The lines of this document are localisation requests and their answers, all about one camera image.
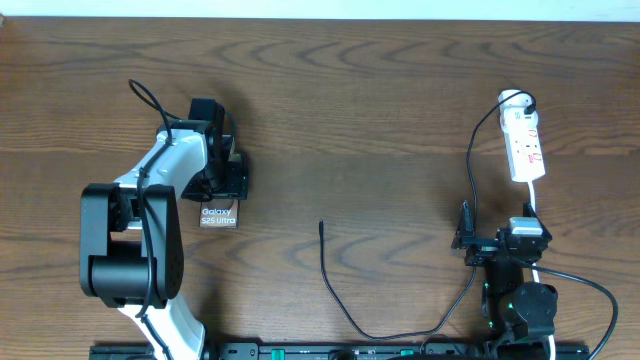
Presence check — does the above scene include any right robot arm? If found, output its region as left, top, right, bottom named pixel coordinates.
left=451, top=202, right=558, bottom=359

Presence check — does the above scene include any black charger cable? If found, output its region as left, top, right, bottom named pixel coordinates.
left=318, top=90, right=538, bottom=342

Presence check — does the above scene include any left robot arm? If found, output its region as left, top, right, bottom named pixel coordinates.
left=79, top=118, right=248, bottom=359

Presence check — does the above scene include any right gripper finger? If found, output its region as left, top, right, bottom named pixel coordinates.
left=523, top=202, right=538, bottom=220
left=451, top=201, right=475, bottom=249

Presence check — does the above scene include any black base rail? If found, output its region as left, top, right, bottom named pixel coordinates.
left=88, top=341, right=590, bottom=360

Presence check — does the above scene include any Galaxy smartphone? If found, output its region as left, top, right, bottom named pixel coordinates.
left=199, top=199, right=239, bottom=229

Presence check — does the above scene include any white power strip cord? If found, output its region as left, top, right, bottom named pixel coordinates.
left=527, top=180, right=558, bottom=360

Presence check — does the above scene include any white power strip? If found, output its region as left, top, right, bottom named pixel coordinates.
left=498, top=89, right=545, bottom=183

